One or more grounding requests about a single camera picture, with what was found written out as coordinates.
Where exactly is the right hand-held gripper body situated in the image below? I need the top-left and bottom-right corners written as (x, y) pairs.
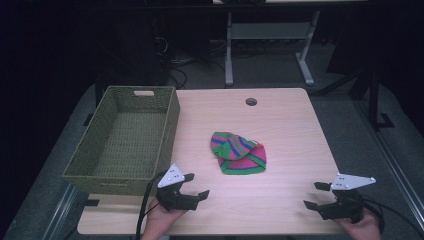
top-left (317, 172), bottom-right (377, 225)

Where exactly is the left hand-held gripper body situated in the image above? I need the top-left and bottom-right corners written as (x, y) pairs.
top-left (156, 163), bottom-right (201, 212)

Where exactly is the striped knit pet sweater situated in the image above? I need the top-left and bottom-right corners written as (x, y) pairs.
top-left (209, 131), bottom-right (268, 176)

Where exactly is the person's left hand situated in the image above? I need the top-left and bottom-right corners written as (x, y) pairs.
top-left (140, 198), bottom-right (188, 240)

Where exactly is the person's right hand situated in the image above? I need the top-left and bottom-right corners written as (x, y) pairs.
top-left (334, 207), bottom-right (383, 240)

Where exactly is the green woven basket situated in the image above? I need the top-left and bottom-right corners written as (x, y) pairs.
top-left (62, 85), bottom-right (181, 197)

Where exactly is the black floor stand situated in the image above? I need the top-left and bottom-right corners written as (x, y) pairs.
top-left (309, 65), bottom-right (396, 132)

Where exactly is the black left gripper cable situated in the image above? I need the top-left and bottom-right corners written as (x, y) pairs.
top-left (135, 171), bottom-right (168, 240)

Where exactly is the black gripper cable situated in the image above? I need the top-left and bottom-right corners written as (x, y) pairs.
top-left (359, 193), bottom-right (424, 240)
top-left (135, 171), bottom-right (168, 240)

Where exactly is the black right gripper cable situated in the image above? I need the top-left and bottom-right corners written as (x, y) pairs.
top-left (359, 193), bottom-right (424, 240)

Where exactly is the metal floor rail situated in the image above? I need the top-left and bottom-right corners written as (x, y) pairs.
top-left (352, 99), bottom-right (424, 232)
top-left (41, 182), bottom-right (79, 240)

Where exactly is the bundle of floor cables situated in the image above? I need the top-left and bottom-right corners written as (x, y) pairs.
top-left (152, 35), bottom-right (228, 90)

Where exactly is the grey metal table frame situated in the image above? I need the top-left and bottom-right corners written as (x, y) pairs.
top-left (224, 9), bottom-right (322, 88)

